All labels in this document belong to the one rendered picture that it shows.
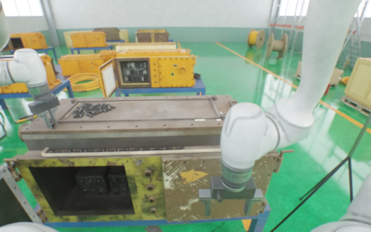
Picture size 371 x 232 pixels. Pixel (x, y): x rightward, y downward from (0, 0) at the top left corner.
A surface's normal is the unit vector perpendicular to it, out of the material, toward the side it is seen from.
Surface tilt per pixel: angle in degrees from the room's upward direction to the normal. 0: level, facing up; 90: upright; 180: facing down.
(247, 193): 90
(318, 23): 123
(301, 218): 0
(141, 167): 90
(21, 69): 84
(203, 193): 0
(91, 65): 90
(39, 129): 0
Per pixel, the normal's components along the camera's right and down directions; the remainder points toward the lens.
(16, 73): 0.48, 0.38
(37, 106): 0.90, 0.22
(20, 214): 1.00, 0.02
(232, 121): -0.86, -0.07
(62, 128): 0.00, -0.88
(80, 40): 0.09, 0.47
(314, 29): -0.76, 0.65
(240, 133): -0.44, 0.25
